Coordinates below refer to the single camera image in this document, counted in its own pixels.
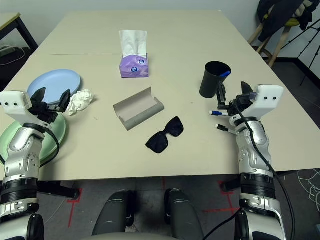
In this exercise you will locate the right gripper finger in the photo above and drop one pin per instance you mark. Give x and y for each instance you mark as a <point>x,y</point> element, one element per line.
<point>246,90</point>
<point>221,97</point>

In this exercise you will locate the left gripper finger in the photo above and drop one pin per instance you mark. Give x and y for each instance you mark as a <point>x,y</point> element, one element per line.
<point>65,100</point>
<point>39,96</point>

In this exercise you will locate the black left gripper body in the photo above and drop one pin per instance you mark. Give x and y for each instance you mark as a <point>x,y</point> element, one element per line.
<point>43,112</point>

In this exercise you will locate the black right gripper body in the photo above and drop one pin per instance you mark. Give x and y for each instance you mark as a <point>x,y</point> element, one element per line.
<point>236,107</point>

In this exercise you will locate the white tissue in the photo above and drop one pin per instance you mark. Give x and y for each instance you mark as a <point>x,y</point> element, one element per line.
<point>81,100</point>

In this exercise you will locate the white marker blue cap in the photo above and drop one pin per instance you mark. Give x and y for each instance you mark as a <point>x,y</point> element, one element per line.
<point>217,113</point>

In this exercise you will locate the light green plastic plate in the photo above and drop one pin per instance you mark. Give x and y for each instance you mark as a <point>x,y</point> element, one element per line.
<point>62,130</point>

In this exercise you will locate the black sunglasses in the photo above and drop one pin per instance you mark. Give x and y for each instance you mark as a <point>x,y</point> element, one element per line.
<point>175,127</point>

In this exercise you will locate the grey glasses case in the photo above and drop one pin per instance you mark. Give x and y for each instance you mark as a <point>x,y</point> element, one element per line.
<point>136,110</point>

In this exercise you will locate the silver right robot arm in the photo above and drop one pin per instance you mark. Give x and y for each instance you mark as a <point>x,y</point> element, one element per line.
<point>252,150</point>

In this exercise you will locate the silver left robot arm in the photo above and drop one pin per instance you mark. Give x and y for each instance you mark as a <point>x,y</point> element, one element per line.
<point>22,150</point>

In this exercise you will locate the black pen cup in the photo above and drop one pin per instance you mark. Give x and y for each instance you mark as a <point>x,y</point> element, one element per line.
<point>210,85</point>

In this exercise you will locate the light blue plastic plate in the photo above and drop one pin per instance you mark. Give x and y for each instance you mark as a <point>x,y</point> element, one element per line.
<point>57,80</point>

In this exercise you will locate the blue capped marker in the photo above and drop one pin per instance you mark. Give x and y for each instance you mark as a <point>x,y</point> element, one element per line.
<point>225,73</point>

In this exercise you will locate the white marker black cap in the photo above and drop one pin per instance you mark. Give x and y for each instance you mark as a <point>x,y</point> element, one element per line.
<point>223,128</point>

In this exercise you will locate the grey power strip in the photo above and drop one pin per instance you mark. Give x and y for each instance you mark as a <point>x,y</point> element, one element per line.
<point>6,50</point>

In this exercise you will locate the purple tissue pack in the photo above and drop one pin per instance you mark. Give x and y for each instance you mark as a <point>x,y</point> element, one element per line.
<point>135,67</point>

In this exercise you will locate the black tripod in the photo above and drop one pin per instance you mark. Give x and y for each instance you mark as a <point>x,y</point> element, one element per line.
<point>310,45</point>

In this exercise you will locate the dark jacket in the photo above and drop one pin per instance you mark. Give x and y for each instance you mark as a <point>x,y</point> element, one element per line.
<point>275,15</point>

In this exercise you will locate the yellow seat cushion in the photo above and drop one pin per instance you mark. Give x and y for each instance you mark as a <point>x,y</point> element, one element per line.
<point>292,22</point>

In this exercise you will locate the red floor tape mark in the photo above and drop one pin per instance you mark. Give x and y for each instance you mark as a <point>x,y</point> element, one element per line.
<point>228,202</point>
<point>72,207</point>

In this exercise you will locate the robot right leg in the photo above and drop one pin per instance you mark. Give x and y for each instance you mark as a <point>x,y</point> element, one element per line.
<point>182,215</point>

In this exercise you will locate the robot leg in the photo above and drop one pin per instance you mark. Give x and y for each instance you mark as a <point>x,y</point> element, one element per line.
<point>112,212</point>
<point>182,215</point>

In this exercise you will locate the robot left leg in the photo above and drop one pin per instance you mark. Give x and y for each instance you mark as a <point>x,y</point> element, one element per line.
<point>112,212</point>

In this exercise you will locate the grey robot waist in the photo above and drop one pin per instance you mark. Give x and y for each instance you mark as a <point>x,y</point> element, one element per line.
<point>130,237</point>

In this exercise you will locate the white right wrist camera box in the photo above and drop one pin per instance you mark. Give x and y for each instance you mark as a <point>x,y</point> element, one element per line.
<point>267,100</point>

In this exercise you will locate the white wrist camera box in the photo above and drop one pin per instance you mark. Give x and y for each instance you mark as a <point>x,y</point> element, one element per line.
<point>12,105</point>
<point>267,100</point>

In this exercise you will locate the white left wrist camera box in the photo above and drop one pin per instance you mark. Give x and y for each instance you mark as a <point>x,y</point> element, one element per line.
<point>12,105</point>

